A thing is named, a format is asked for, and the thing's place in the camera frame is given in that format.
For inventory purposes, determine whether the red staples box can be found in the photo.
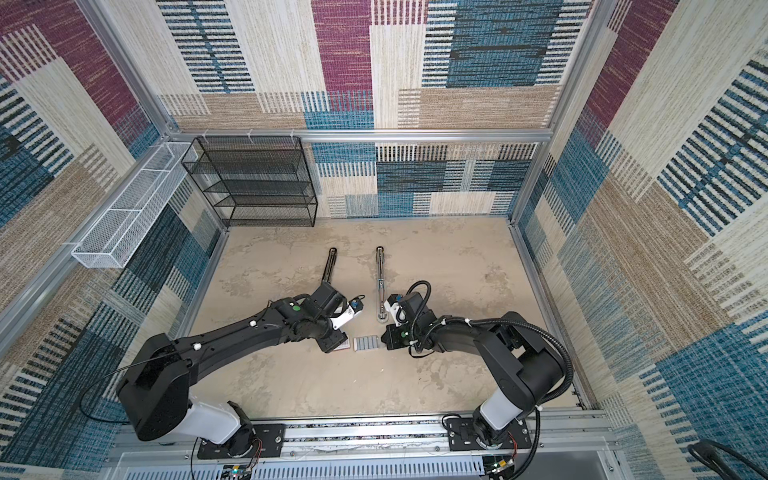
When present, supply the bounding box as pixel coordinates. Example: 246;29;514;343
335;339;351;351

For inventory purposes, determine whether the white staples tray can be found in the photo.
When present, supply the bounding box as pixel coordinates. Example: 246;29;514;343
353;335;381;352

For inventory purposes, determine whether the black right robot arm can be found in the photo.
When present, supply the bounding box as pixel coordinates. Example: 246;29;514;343
382;292;574;448

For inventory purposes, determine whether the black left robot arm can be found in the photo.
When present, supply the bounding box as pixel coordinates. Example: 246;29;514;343
116;282;363;444

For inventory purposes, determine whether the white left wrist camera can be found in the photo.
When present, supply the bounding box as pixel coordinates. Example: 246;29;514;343
331;295;365;330

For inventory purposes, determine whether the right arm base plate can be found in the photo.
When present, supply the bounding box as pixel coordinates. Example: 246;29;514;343
440;414;532;451

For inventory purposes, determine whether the black wire mesh shelf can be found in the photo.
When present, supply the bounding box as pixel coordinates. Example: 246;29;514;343
181;136;318;227

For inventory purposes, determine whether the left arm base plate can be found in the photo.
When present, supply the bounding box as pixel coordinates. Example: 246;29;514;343
196;423;286;460

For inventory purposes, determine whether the aluminium mounting rail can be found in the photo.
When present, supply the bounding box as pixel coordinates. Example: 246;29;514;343
99;408;633;479

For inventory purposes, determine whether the white wire mesh basket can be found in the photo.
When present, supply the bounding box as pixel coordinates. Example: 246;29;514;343
72;142;190;269

